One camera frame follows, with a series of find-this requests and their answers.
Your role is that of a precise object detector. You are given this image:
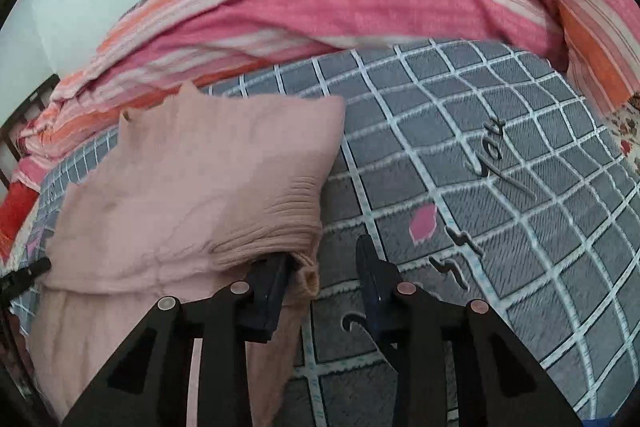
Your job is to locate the pink striped quilt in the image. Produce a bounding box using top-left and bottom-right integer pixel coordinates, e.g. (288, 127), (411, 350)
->
(15, 0), (571, 188)

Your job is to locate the pink orange striped pillow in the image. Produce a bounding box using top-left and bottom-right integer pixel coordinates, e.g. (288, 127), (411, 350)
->
(542, 0), (640, 112)

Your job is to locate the red cloth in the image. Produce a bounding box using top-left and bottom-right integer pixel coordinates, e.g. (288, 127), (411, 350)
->
(0, 179), (42, 264)

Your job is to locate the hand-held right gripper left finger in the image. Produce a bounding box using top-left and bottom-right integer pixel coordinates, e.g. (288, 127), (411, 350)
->
(62, 253), (292, 427)

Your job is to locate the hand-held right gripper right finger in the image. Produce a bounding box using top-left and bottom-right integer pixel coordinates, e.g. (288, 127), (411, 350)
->
(356, 234), (583, 427)

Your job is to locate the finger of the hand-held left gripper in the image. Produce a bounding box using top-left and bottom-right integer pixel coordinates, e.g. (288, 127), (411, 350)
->
(0, 257), (53, 304)

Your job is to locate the grey checked bed sheet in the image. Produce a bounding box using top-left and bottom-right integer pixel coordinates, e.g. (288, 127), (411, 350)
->
(10, 38), (640, 427)

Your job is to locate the dark wooden headboard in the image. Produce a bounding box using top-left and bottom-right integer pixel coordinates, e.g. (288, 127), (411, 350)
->
(0, 74), (61, 188)

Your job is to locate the pink knitted sweater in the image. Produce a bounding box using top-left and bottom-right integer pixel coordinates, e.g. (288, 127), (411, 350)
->
(27, 82), (347, 427)

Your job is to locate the white floral sheet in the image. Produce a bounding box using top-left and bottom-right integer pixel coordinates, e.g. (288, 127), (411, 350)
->
(602, 92), (640, 178)

